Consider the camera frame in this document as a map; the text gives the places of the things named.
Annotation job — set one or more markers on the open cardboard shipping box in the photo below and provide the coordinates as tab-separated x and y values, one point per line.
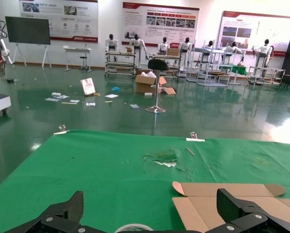
145	85

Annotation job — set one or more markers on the metal pipe workbench rack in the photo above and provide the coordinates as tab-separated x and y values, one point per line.
211	83
120	64
174	57
266	69

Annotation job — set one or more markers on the metal binder clip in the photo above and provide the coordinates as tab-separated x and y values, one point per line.
194	139
61	131

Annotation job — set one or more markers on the white paper sheet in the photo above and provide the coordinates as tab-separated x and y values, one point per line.
111	96

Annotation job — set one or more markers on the white industrial robot arm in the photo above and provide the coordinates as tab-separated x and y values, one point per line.
3	46

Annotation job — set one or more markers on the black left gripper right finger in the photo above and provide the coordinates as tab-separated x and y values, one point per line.
234	208

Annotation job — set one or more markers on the white narrow table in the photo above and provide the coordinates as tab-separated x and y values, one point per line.
77	49

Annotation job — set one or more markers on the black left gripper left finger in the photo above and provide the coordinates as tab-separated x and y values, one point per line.
69	211

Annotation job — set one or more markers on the blue object on floor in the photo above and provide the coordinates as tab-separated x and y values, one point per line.
116	89

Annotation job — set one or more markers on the white black humanoid robot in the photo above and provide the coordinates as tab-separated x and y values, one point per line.
111	43
163	47
136	43
232	49
209	46
185	47
263	49

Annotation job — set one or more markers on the wall poster with red stripe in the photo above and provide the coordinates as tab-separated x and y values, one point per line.
72	21

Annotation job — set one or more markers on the wall poster with building photos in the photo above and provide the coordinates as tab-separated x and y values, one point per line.
244	29

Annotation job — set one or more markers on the black display on stand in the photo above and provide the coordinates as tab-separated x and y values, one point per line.
27	30

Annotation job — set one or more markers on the clear adhesive tape roll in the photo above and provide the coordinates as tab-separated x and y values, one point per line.
133	227

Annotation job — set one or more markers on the black chrome bar stool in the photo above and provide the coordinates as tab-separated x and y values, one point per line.
157	64

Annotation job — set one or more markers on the green table cloth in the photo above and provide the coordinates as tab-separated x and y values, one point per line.
99	170

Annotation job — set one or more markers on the wall poster with photo row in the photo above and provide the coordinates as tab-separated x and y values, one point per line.
159	19

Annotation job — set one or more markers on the small black round stool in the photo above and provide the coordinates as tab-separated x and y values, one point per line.
83	57

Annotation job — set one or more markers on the small wooden stick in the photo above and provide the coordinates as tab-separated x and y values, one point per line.
190	151

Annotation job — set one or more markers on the red white paper bag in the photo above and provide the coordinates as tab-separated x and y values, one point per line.
88	86

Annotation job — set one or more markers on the small leaflet on floor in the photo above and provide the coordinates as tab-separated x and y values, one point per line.
90	104
134	105

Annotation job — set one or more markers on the table with green cloth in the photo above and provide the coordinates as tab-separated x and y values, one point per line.
239	69

